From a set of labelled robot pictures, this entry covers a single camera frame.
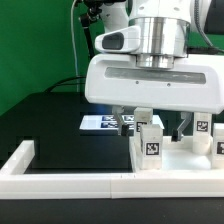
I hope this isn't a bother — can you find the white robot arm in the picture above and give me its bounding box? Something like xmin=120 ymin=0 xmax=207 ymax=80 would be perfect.
xmin=85 ymin=0 xmax=224 ymax=141

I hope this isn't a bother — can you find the grey cable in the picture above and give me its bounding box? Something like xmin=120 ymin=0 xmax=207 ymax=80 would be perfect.
xmin=70 ymin=0 xmax=81 ymax=92

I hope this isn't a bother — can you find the white marker plate with tags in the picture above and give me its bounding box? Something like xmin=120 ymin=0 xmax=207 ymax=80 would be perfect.
xmin=79 ymin=115 xmax=164 ymax=130

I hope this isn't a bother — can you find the white square tabletop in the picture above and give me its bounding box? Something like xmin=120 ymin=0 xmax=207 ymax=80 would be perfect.
xmin=129 ymin=136 xmax=224 ymax=172

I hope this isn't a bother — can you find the black cable on table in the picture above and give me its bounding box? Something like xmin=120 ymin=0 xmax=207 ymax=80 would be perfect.
xmin=43 ymin=75 xmax=87 ymax=94

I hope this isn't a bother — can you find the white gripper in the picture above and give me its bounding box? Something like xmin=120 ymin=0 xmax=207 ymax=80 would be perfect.
xmin=85 ymin=54 xmax=224 ymax=142

